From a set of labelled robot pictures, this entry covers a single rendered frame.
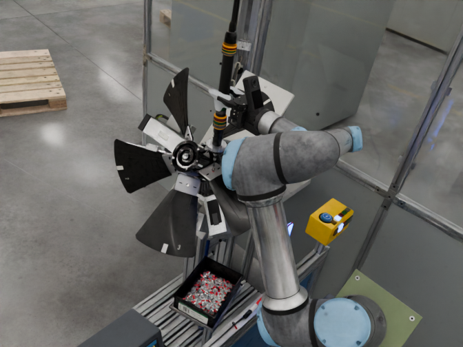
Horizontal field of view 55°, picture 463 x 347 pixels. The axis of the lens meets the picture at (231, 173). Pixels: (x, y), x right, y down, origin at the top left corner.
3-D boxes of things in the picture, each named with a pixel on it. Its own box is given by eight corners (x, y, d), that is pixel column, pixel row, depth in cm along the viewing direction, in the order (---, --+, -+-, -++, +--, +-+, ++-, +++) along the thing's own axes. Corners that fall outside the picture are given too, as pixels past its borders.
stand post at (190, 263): (184, 314, 247) (198, 190, 192) (196, 324, 243) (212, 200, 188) (178, 319, 245) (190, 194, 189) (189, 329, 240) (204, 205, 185)
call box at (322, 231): (326, 216, 180) (333, 196, 174) (346, 230, 176) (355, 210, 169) (303, 234, 170) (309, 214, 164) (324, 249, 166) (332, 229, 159)
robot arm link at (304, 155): (328, 125, 87) (360, 118, 132) (275, 133, 92) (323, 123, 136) (336, 182, 88) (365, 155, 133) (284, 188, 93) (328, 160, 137)
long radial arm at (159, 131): (211, 154, 186) (196, 147, 176) (201, 170, 187) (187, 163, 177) (165, 124, 200) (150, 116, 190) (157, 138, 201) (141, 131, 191)
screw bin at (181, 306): (202, 267, 172) (204, 255, 167) (241, 286, 167) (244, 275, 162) (171, 307, 156) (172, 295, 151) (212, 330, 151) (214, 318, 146)
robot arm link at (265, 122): (270, 120, 125) (287, 112, 131) (258, 113, 128) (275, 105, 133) (265, 142, 130) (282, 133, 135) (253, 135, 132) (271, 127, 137)
